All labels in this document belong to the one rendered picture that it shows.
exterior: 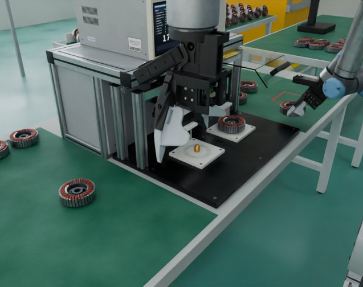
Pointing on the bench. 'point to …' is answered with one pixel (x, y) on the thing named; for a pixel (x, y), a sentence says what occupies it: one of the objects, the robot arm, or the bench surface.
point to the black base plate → (264, 135)
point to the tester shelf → (109, 61)
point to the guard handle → (280, 68)
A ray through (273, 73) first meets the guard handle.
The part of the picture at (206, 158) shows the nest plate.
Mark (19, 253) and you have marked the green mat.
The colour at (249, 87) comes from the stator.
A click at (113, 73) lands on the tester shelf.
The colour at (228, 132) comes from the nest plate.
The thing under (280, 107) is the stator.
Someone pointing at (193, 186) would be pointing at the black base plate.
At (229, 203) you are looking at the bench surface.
